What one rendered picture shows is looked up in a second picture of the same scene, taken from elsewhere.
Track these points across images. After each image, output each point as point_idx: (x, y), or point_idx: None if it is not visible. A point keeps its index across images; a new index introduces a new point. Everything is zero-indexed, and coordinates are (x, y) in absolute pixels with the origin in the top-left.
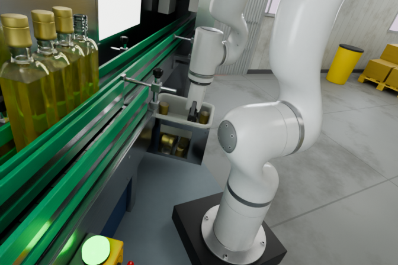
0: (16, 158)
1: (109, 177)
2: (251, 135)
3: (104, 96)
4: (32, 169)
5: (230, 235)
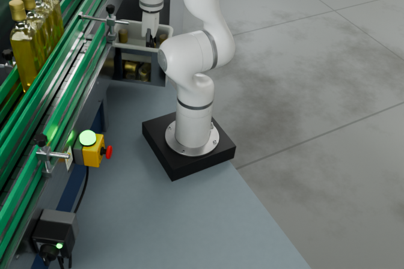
0: (32, 87)
1: (86, 97)
2: (175, 58)
3: (70, 38)
4: (41, 93)
5: (185, 136)
